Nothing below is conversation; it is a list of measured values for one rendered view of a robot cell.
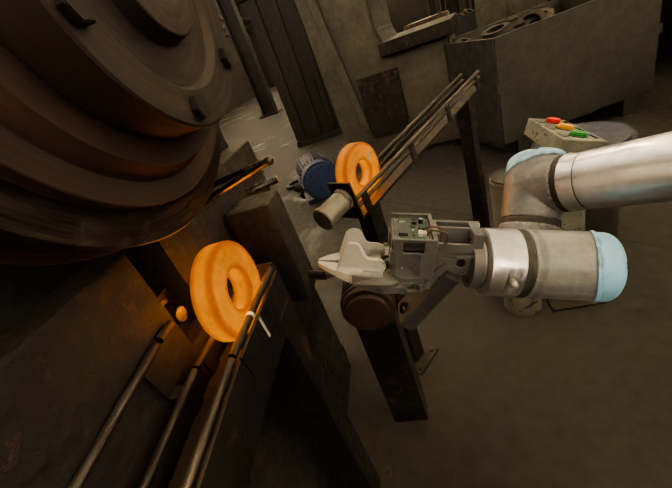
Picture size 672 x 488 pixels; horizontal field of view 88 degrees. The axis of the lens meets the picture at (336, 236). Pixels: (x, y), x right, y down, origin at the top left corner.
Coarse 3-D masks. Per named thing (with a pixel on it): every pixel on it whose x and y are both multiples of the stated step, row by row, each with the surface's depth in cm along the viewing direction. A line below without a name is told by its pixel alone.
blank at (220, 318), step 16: (208, 256) 49; (224, 256) 52; (240, 256) 56; (192, 272) 48; (208, 272) 47; (224, 272) 51; (240, 272) 56; (256, 272) 60; (192, 288) 47; (208, 288) 47; (224, 288) 50; (240, 288) 57; (256, 288) 59; (192, 304) 47; (208, 304) 47; (224, 304) 49; (240, 304) 56; (208, 320) 47; (224, 320) 48; (240, 320) 52; (224, 336) 49
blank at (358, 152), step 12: (348, 144) 87; (360, 144) 87; (348, 156) 84; (360, 156) 87; (372, 156) 91; (336, 168) 85; (348, 168) 84; (372, 168) 92; (336, 180) 86; (348, 180) 84
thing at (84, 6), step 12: (60, 0) 21; (72, 0) 22; (84, 0) 22; (72, 12) 22; (84, 12) 22; (84, 24) 23; (228, 60) 41; (192, 96) 33; (192, 108) 33; (204, 108) 34
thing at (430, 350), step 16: (464, 112) 127; (464, 128) 131; (464, 144) 134; (464, 160) 138; (480, 160) 138; (480, 176) 139; (480, 192) 142; (480, 208) 146; (368, 224) 94; (384, 224) 96; (480, 224) 150; (368, 240) 98; (384, 240) 97; (416, 336) 116; (416, 352) 117; (432, 352) 120; (416, 368) 117
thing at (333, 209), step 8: (336, 192) 85; (344, 192) 84; (328, 200) 83; (336, 200) 83; (344, 200) 83; (352, 200) 85; (320, 208) 81; (328, 208) 81; (336, 208) 82; (344, 208) 83; (320, 216) 82; (328, 216) 80; (336, 216) 82; (320, 224) 84; (328, 224) 82
